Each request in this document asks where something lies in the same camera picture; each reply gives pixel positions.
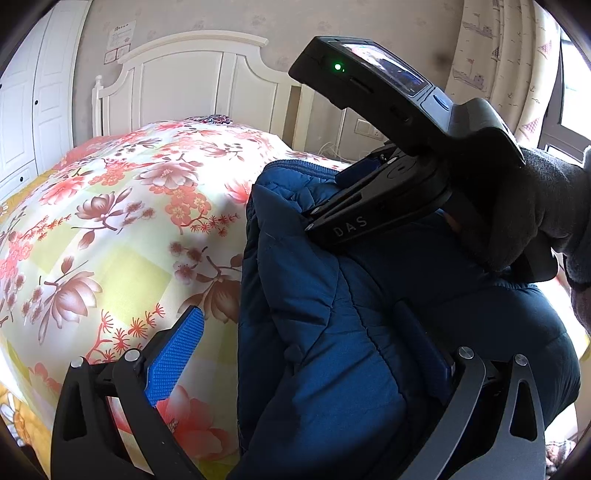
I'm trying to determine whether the white wall notice sheet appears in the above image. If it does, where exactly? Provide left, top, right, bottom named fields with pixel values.
left=112, top=20, right=137, bottom=49

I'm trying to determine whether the floral printed blanket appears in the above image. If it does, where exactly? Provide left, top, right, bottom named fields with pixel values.
left=0, top=117, right=356, bottom=462

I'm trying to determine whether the dark window frame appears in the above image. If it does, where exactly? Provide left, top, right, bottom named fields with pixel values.
left=538, top=32, right=591, bottom=162

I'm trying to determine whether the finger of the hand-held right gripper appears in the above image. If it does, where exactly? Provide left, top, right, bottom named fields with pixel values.
left=335, top=142, right=402, bottom=190

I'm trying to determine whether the person's right forearm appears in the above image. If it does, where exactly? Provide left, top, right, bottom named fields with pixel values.
left=561, top=147, right=591, bottom=335

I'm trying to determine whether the white bed headboard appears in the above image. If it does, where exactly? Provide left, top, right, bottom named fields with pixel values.
left=91, top=30, right=319, bottom=151

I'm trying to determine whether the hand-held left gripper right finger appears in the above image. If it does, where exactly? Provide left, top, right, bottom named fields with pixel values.
left=392, top=300, right=548, bottom=480

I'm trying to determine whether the white cable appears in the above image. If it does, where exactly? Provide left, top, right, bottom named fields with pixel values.
left=321, top=111, right=352, bottom=162

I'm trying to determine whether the white wardrobe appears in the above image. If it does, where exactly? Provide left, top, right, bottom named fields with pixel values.
left=0, top=0, right=93, bottom=199

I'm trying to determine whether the printed cream curtain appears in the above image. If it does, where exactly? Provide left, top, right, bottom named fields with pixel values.
left=445, top=0, right=561, bottom=148

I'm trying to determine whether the wall socket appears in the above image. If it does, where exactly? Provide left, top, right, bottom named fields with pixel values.
left=355, top=117, right=386, bottom=139

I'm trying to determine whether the person's right hand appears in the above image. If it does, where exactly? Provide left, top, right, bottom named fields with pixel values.
left=455, top=147, right=585, bottom=283

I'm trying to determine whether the blue padded jacket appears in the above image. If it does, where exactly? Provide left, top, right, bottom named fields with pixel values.
left=226, top=159, right=583, bottom=480

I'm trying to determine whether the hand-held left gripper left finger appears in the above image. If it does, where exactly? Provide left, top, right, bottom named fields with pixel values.
left=50, top=305, right=205, bottom=480

